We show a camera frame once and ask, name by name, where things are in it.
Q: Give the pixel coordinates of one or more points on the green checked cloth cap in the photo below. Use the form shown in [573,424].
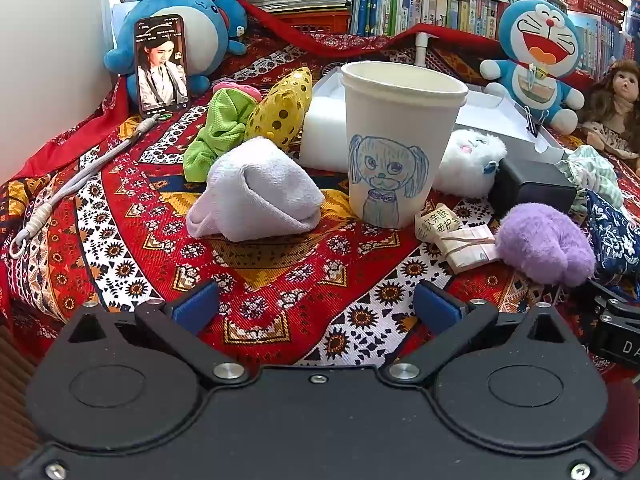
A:
[595,170]

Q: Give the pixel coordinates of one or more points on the white paper cup with drawing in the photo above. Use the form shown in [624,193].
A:
[395,125]

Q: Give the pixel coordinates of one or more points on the yellow spotted shiny pouch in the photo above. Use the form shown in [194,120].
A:
[280,105]

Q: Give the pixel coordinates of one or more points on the grey cardboard box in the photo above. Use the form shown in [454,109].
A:
[495,120]

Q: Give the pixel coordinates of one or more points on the blue floral scrunchie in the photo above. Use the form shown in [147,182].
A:
[615,235]

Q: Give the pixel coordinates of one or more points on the red patterned blanket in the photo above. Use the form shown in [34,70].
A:
[125,240]

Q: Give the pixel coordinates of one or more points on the small white wipe packet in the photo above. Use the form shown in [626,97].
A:
[435,222]

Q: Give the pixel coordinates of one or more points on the white rolled sock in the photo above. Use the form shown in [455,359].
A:
[255,190]

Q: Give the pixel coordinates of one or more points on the blue round plush toy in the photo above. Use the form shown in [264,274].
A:
[150,5]

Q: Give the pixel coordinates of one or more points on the red plastic crate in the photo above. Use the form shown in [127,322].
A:
[310,21]

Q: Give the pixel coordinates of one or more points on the white foam block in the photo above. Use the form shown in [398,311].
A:
[322,135]

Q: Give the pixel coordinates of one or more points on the pink scrunchie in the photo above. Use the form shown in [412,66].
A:
[245,91]

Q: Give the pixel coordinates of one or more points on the black power adapter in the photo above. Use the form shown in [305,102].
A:
[535,185]

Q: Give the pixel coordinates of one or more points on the smartphone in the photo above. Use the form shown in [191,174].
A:
[162,65]

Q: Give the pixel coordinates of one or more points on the purple fluffy scrunchie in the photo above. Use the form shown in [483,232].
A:
[545,240]

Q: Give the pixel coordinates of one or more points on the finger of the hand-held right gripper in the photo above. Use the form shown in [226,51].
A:
[617,342]

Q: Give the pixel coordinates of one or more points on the white fluffy plush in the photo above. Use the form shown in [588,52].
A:
[465,160]

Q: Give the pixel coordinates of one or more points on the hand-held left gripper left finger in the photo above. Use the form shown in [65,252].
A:
[195,305]

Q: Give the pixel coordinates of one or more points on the white plastic pipe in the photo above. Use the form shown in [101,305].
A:
[423,50]

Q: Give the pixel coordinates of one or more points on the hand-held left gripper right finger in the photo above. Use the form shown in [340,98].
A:
[436,306]

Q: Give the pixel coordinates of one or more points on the blue cat plush toy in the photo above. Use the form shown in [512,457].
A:
[540,35]

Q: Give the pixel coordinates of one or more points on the brown-haired doll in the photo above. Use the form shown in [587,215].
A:
[622,85]

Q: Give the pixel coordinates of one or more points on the black binder clip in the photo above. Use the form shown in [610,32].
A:
[532,125]

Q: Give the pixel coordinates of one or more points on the green scrunchie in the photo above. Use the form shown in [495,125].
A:
[220,125]

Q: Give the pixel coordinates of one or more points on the pale banded tissue packet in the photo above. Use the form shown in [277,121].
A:
[467,250]

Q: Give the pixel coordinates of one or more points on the row of upright books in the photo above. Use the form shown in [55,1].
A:
[430,5]

